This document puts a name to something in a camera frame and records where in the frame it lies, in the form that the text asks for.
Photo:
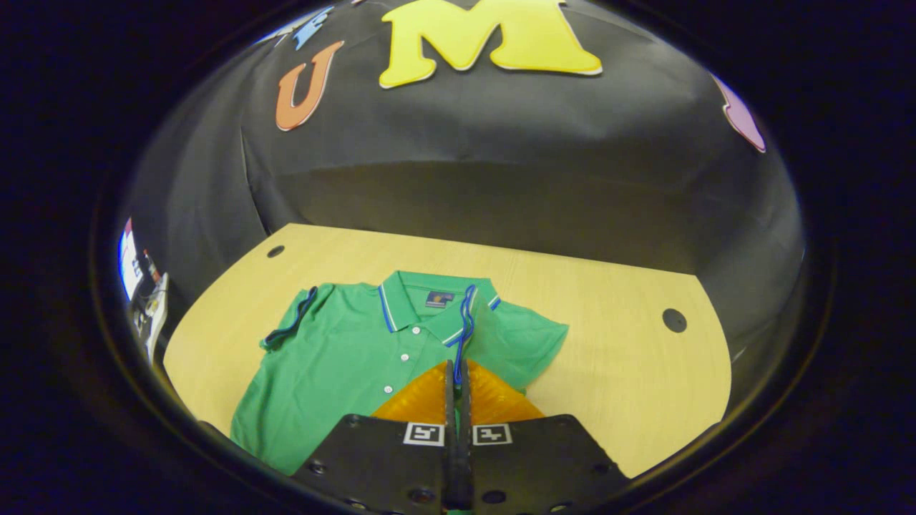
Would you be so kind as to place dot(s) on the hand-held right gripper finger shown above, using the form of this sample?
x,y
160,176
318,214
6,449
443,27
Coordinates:
x,y
450,411
464,411

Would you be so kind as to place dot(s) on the green polo T-shirt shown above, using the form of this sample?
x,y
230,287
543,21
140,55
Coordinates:
x,y
343,357

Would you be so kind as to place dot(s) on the black backdrop cloth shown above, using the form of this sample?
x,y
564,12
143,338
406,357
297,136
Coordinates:
x,y
501,143

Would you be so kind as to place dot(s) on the white and blue banner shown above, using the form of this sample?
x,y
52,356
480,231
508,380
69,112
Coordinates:
x,y
129,261

